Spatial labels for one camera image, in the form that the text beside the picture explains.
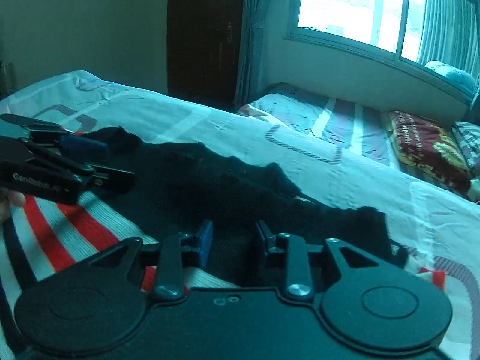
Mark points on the striped red black white sweater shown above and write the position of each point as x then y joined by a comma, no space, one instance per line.
366,305

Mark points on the dark wooden door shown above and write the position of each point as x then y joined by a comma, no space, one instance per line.
203,43

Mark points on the red patterned folded blanket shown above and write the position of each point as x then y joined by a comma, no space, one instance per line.
425,145

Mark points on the light patterned bed sheet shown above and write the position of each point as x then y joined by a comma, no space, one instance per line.
440,228

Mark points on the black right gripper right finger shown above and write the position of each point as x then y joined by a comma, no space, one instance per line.
294,256

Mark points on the teal right curtain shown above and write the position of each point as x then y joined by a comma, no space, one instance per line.
473,113

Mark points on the teal left curtain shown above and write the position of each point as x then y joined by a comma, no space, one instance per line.
254,15

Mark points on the folded light striped quilt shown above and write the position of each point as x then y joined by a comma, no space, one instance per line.
349,125

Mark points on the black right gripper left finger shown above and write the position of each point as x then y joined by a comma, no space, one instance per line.
172,256

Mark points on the striped grey pillow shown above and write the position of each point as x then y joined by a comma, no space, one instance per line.
467,136

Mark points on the teal curtain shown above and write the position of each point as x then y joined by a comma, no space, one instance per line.
473,113
254,15

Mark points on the teal cushion on windowsill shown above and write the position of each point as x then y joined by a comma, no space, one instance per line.
455,76

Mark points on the window with metal frame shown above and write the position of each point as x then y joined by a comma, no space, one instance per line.
441,35

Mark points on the person's left hand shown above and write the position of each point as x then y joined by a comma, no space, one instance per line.
8,200

